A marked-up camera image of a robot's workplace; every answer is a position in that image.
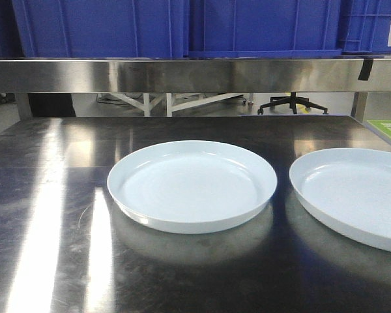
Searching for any left blue plastic crate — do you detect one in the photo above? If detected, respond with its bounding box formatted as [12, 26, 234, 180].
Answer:
[12, 1, 190, 59]

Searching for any stainless steel shelf rail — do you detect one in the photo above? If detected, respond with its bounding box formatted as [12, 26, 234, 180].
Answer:
[0, 55, 391, 93]

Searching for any white table frame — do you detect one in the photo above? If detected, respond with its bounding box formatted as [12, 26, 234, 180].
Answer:
[96, 92, 254, 117]

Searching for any person in dark trousers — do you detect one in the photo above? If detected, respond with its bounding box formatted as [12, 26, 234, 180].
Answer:
[28, 93, 76, 117]

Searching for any black tape strip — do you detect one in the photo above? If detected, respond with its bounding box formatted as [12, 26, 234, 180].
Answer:
[358, 58, 374, 81]

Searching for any blue plastic crate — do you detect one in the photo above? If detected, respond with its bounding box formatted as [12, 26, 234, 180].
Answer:
[12, 1, 190, 59]
[337, 1, 391, 54]
[188, 0, 341, 58]

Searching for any left steel shelf post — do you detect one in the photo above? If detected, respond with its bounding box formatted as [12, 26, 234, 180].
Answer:
[14, 93, 33, 120]

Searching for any middle blue plastic crate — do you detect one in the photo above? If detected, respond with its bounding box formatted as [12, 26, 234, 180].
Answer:
[188, 0, 341, 58]

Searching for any black office chair base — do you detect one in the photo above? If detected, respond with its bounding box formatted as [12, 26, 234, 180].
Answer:
[257, 92, 328, 115]

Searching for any light blue plate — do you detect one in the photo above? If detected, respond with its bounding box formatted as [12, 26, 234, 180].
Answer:
[289, 148, 391, 252]
[107, 140, 277, 234]

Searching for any right steel shelf post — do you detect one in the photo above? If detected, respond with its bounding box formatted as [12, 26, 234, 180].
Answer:
[351, 92, 368, 122]

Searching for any right blue plastic crate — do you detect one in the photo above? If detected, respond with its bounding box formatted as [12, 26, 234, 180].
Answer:
[337, 1, 391, 54]

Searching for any steel shelf post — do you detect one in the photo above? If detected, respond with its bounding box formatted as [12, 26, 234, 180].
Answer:
[14, 93, 33, 120]
[351, 92, 368, 122]

